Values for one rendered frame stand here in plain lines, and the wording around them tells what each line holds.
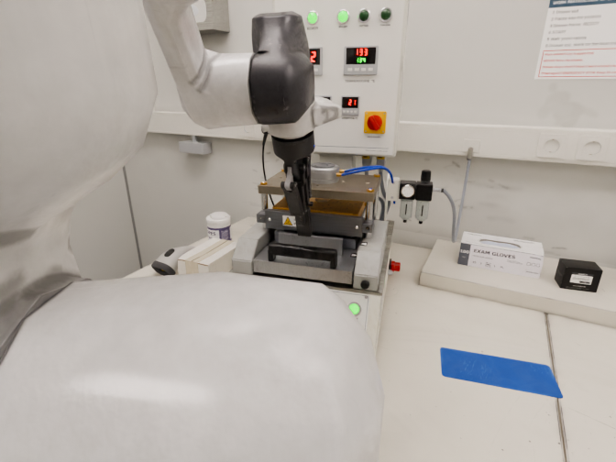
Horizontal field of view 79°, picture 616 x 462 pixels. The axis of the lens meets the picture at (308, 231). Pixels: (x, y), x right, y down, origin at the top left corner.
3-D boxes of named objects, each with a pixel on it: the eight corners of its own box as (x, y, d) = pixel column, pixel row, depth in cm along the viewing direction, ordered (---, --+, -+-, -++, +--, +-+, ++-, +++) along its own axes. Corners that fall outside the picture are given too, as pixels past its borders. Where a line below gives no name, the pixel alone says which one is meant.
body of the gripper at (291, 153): (279, 119, 70) (285, 163, 76) (263, 141, 63) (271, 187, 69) (318, 120, 68) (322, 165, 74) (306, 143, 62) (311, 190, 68)
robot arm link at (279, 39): (237, 139, 53) (309, 138, 51) (214, 37, 44) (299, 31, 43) (268, 92, 66) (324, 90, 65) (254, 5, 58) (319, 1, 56)
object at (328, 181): (290, 195, 113) (289, 151, 108) (395, 203, 105) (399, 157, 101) (258, 222, 91) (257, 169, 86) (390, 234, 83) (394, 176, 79)
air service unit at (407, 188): (385, 217, 108) (389, 167, 102) (438, 222, 104) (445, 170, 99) (383, 224, 103) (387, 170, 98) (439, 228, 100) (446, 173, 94)
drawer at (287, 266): (292, 229, 111) (292, 203, 108) (368, 236, 105) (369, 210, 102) (253, 275, 84) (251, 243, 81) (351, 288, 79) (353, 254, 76)
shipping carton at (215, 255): (216, 260, 133) (214, 236, 130) (246, 268, 128) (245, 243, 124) (177, 283, 118) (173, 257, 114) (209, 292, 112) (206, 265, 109)
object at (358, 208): (293, 203, 106) (292, 169, 103) (372, 209, 101) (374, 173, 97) (272, 223, 91) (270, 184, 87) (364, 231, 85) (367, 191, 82)
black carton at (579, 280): (554, 278, 111) (559, 257, 109) (588, 282, 109) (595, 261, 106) (559, 288, 106) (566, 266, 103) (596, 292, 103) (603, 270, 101)
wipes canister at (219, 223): (219, 246, 145) (216, 208, 140) (237, 249, 142) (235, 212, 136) (204, 254, 138) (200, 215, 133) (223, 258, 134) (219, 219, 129)
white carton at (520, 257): (460, 249, 130) (464, 230, 128) (536, 262, 121) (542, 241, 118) (456, 264, 120) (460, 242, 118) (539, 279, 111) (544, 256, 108)
